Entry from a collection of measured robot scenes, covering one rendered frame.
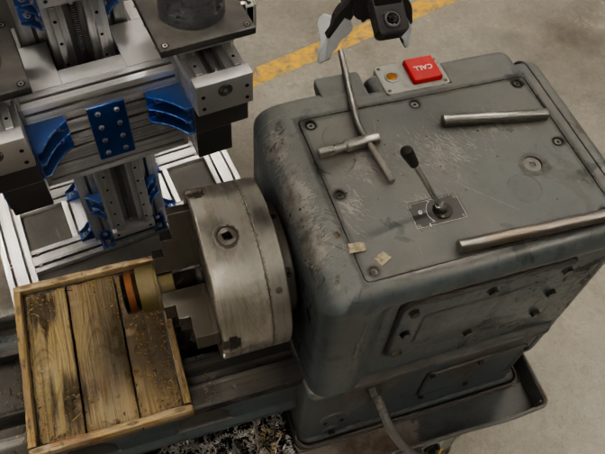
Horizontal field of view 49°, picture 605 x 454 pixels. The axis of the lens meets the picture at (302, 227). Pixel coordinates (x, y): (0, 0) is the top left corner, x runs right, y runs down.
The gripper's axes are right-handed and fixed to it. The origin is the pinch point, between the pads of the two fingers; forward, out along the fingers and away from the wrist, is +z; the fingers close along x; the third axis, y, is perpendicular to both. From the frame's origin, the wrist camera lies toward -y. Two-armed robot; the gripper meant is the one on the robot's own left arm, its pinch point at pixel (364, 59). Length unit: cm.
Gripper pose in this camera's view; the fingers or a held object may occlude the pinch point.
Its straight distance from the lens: 110.5
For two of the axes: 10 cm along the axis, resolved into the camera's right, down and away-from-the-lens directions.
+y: -3.1, -8.0, 5.1
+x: -9.5, 2.3, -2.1
